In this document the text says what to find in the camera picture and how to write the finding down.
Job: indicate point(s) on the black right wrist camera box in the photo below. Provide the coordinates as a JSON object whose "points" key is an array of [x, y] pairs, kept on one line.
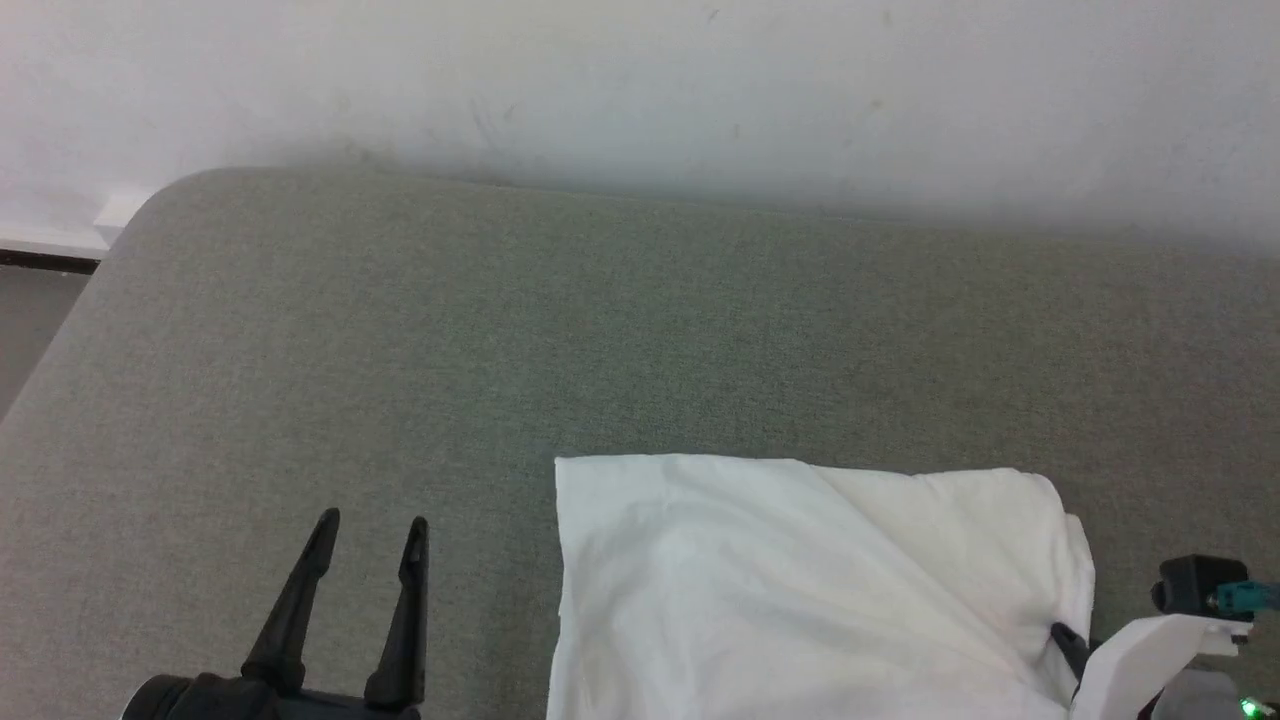
{"points": [[1195, 585]]}

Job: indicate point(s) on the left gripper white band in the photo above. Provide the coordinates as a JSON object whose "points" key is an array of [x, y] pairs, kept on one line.
{"points": [[300, 706]]}

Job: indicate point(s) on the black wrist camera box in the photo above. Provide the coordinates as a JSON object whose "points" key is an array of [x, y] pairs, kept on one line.
{"points": [[1195, 585], [155, 700]]}

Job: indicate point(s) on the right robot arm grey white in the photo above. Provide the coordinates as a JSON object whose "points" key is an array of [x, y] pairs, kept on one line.
{"points": [[1215, 695]]}

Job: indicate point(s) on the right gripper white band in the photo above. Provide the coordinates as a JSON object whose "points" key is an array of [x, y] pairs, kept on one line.
{"points": [[1140, 665]]}

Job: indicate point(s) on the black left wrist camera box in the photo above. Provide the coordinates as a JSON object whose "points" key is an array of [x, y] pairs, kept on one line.
{"points": [[155, 700]]}

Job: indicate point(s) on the white garment with grey stitching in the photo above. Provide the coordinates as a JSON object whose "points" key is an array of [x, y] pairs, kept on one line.
{"points": [[780, 600]]}

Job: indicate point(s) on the white baseboard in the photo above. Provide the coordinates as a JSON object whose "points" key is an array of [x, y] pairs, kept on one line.
{"points": [[60, 235]]}

